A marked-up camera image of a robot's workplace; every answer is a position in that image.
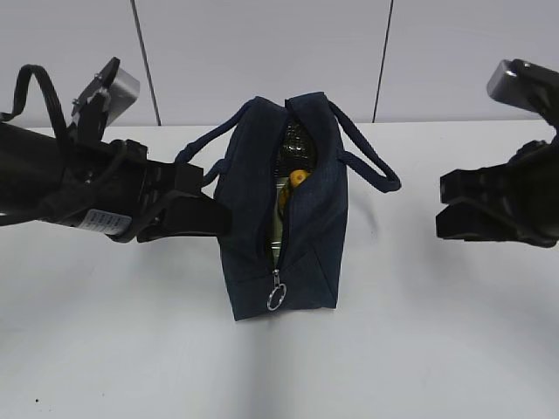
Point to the glass container with green lid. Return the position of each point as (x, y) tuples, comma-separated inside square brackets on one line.
[(277, 218)]

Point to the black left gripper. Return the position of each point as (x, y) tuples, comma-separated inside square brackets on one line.
[(130, 197)]

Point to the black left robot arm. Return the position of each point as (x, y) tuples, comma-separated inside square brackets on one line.
[(36, 183)]

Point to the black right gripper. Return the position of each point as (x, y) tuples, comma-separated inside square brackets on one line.
[(528, 187)]

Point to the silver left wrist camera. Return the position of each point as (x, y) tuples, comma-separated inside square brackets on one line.
[(118, 89)]

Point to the yellow orange toy pumpkin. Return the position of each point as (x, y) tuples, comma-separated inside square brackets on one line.
[(293, 181)]

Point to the dark blue fabric lunch bag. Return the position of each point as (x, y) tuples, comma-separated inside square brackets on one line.
[(307, 273)]

